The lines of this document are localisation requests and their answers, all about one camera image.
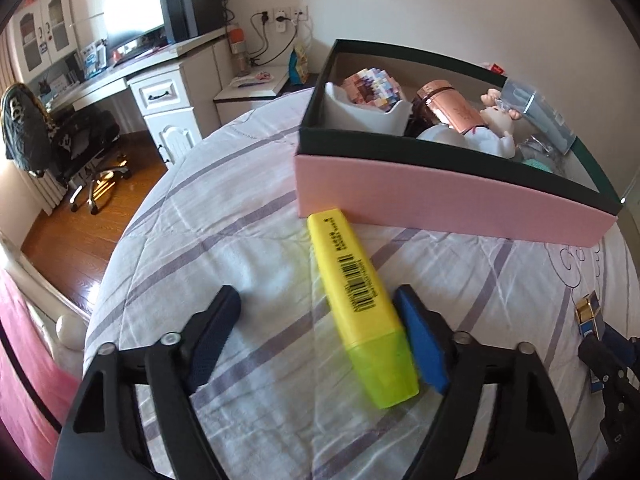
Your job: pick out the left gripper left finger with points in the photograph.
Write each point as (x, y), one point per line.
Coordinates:
(176, 365)

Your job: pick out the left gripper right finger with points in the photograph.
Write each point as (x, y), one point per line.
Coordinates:
(453, 364)

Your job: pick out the blue gold slim box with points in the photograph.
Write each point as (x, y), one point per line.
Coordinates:
(590, 322)

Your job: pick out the yellow highlighter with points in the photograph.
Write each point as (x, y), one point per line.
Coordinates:
(369, 327)

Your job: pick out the pink pig doll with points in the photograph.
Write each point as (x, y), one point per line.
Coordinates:
(498, 115)

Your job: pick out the rose gold bottle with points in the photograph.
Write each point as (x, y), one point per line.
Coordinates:
(448, 105)

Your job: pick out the pink block figure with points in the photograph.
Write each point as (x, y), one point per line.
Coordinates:
(373, 87)

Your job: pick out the pink bedding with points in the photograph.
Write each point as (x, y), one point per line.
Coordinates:
(36, 395)

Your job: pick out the pink and black storage box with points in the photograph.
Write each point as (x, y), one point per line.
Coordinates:
(396, 180)

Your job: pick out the teal round object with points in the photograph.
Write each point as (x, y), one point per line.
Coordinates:
(534, 163)

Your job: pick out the black office chair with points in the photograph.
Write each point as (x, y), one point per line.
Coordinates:
(87, 156)

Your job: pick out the clear wipes pack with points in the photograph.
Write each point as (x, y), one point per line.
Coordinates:
(529, 102)

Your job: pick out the white computer desk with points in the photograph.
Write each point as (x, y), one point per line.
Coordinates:
(174, 89)

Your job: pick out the low black white cabinet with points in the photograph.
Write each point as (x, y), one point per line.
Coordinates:
(256, 90)

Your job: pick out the dark jacket on chair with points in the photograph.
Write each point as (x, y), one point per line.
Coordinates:
(26, 129)

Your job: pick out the blue snack bag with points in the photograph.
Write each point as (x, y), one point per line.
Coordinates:
(298, 65)

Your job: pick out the orange cap bottle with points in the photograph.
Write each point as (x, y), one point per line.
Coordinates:
(239, 54)

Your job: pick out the white glass door cabinet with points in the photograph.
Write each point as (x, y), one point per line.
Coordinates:
(40, 35)

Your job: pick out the black computer monitor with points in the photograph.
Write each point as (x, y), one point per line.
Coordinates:
(127, 20)

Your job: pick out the black computer tower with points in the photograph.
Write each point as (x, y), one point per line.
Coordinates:
(187, 19)

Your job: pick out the wall power outlets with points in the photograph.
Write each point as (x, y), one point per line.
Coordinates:
(297, 14)

